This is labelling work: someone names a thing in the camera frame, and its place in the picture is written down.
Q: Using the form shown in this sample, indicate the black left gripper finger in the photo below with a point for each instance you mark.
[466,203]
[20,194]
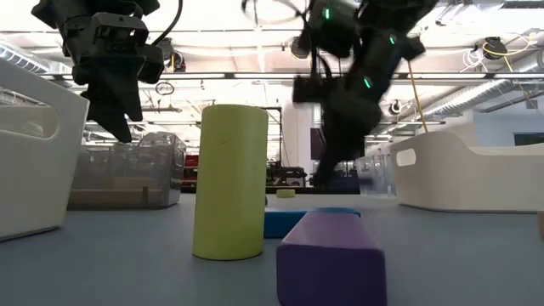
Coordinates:
[123,85]
[108,115]

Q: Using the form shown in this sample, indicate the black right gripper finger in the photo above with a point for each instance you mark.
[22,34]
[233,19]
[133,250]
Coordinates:
[348,157]
[328,166]

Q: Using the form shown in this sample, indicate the yellow-green cube block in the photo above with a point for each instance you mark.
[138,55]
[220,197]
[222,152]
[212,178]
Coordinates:
[285,194]

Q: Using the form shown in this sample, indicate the blue rectangular block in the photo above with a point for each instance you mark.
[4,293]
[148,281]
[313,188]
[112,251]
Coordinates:
[280,223]

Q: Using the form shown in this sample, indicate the long tan wooden block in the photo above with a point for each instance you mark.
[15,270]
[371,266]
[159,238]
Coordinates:
[106,197]

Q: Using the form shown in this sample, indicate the purple rectangular block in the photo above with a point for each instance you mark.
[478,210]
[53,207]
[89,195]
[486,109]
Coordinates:
[331,263]

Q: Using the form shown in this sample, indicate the yellow-green cylinder block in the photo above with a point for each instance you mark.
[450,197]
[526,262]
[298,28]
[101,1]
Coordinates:
[229,183]

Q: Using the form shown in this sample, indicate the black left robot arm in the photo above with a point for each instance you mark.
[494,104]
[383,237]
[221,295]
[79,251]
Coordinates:
[85,6]

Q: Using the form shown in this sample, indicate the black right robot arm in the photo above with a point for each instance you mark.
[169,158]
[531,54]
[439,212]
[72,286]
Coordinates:
[382,55]

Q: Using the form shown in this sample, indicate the clear plastic bin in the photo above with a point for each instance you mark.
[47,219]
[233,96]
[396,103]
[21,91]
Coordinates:
[376,174]

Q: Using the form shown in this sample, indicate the black equipment cart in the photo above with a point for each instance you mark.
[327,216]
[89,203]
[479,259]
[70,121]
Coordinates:
[289,175]

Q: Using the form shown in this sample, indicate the dark smoky translucent bin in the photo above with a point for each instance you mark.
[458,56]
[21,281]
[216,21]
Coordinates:
[127,161]

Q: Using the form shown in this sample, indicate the pale grey plastic bin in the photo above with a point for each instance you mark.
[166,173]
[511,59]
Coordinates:
[38,178]

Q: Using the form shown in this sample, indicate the red tool cabinet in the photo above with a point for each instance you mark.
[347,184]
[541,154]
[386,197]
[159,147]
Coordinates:
[191,170]

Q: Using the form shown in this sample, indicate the blue-grey table mat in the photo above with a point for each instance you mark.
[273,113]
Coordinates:
[106,263]

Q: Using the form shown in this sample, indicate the silver ventilation duct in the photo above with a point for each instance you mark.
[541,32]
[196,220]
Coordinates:
[21,59]
[480,95]

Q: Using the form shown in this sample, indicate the long ceiling light rail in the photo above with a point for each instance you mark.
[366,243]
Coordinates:
[255,75]

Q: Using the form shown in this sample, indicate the dark wall screen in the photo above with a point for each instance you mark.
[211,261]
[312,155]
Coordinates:
[529,139]

